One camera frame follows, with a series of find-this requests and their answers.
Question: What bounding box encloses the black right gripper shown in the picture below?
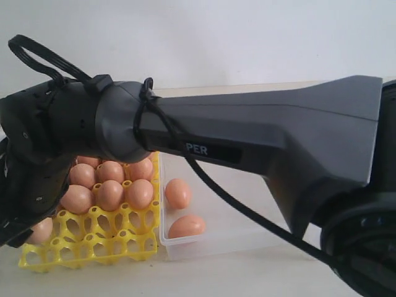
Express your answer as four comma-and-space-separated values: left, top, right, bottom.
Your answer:
1, 139, 75, 248

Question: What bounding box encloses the brown egg column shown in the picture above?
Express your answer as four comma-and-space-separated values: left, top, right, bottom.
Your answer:
26, 217, 53, 244

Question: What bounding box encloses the brown egg second row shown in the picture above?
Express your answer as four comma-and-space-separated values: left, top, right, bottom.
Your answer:
60, 184, 95, 215
125, 179, 153, 210

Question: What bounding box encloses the brown egg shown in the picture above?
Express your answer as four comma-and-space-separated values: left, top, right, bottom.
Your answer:
127, 158, 154, 182
165, 178, 192, 209
97, 180, 124, 212
97, 161, 125, 184
69, 163, 96, 189
166, 214, 207, 244

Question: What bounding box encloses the yellow plastic egg tray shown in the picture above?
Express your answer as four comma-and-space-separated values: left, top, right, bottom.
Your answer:
18, 153, 162, 273

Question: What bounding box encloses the clear plastic container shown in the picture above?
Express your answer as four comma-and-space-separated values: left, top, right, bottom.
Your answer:
158, 153, 287, 260

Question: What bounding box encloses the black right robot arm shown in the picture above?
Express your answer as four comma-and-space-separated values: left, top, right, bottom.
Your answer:
1, 75, 395, 296

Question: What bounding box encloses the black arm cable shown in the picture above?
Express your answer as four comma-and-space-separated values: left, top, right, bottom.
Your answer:
7, 34, 396, 279

